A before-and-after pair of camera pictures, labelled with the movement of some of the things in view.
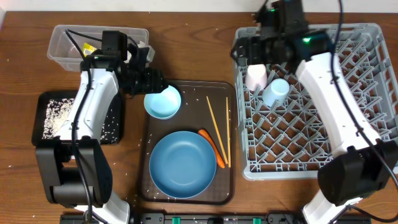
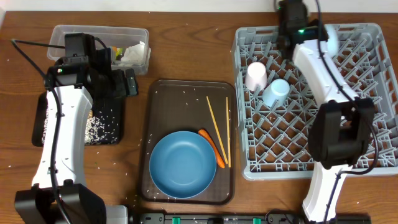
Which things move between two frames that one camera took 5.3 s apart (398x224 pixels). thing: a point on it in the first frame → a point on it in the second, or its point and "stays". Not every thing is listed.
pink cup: (256, 74) stays
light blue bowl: (163, 105) → (333, 30)
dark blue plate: (183, 164) stays
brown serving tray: (206, 106) stays
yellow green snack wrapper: (87, 49) → (119, 51)
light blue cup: (277, 90) stays
